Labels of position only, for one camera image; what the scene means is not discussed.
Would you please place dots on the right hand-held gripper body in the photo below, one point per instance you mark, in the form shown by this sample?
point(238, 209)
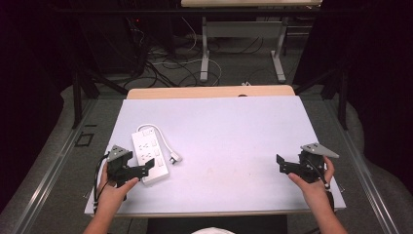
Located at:
point(311, 164)

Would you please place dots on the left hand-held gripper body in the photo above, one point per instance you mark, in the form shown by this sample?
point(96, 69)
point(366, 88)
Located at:
point(117, 164)

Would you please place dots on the white power strip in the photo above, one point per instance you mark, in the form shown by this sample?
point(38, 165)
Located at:
point(150, 156)
point(166, 143)

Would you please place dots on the person's right hand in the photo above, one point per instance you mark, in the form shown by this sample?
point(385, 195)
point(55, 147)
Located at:
point(314, 191)

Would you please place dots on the person's left hand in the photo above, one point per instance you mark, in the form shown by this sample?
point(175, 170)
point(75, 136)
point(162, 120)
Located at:
point(112, 195)

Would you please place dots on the white table mat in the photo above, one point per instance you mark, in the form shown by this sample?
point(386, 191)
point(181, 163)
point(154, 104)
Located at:
point(227, 146)

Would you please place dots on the black metal stand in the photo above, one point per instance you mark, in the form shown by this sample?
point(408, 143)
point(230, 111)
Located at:
point(341, 97)
point(77, 97)

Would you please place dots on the person's dark clothing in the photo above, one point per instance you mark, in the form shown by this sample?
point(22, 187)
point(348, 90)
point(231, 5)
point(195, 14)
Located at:
point(217, 224)

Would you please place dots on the person's white clothing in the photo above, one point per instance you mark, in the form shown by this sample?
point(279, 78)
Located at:
point(212, 231)

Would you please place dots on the wooden table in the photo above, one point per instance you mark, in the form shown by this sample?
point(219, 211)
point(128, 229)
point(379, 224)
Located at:
point(207, 92)

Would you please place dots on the dark curtain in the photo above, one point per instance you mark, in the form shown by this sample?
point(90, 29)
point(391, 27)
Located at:
point(29, 81)
point(380, 81)

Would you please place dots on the black equipment case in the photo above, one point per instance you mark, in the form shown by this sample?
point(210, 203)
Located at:
point(107, 42)

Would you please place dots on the black floor socket frame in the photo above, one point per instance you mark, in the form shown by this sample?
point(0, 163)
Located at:
point(84, 139)

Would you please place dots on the aluminium floor rail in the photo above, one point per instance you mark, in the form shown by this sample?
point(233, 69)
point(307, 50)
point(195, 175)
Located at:
point(42, 182)
point(360, 175)

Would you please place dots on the white metal desk frame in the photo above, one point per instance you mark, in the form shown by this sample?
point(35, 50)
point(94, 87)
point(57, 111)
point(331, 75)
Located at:
point(243, 31)

